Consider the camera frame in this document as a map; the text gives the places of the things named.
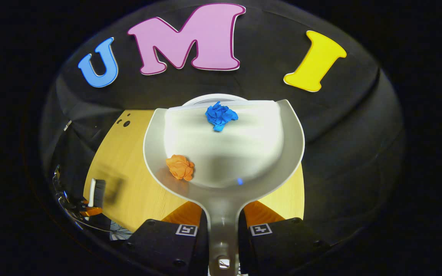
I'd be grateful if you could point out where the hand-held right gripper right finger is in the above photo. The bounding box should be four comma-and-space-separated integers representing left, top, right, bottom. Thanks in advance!
238, 200, 331, 276

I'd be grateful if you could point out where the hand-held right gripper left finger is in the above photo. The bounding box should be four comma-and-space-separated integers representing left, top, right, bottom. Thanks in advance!
123, 201, 209, 276

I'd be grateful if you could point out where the small white broom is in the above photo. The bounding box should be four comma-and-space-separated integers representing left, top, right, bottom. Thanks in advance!
87, 177, 107, 210

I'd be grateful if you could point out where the orange paper ball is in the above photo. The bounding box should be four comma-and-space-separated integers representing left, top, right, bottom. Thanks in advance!
166, 154, 195, 181

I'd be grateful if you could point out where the white dustpan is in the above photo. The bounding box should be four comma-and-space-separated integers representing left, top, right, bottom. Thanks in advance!
143, 99, 306, 276

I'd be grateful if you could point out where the blue paper ball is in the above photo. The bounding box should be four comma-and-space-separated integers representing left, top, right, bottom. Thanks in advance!
205, 101, 239, 132

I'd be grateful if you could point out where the white ribbed garbage bin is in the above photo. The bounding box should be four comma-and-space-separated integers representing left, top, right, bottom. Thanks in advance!
182, 94, 249, 108

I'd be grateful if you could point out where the black backdrop cloth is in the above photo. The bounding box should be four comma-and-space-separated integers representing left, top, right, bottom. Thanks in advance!
41, 2, 406, 246

